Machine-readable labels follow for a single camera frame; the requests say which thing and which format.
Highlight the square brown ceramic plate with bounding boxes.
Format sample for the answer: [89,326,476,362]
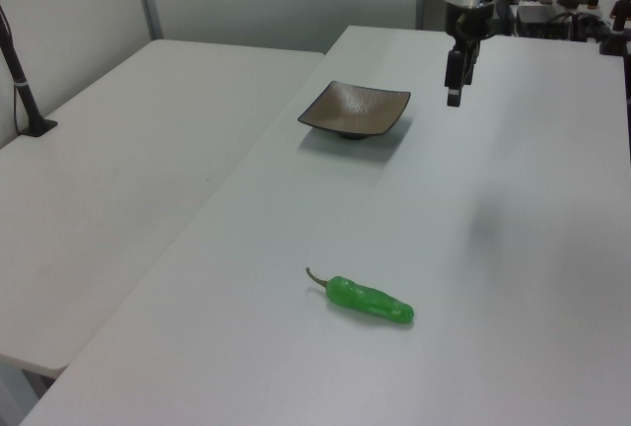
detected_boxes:
[296,80,413,141]

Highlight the short black stand with base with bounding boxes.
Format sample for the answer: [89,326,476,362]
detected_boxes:
[598,0,631,57]

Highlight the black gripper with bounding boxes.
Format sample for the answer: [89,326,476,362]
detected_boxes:
[445,3,495,108]

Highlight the green chili pepper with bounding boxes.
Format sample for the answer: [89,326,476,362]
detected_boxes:
[305,266,416,327]

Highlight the black cable bundle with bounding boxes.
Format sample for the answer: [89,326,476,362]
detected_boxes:
[556,11,612,43]

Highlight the tall black camera stand pole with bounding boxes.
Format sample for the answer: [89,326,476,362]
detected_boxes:
[0,4,59,138]

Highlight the black electronics box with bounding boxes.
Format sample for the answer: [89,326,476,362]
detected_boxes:
[515,4,576,40]

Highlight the white side table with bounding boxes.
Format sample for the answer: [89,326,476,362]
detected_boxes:
[0,38,326,378]

